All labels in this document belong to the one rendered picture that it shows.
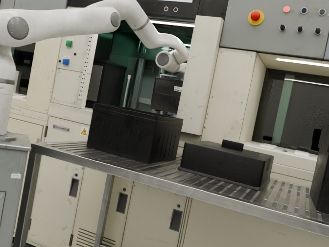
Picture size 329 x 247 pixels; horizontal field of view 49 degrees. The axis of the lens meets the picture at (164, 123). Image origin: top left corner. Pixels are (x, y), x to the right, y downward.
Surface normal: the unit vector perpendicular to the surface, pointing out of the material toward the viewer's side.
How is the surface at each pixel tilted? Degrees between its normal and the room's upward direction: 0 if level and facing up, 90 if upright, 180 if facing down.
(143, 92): 90
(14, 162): 90
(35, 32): 90
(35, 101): 90
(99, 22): 105
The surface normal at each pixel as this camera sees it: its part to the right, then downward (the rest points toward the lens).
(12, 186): 0.39, 0.12
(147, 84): -0.37, -0.02
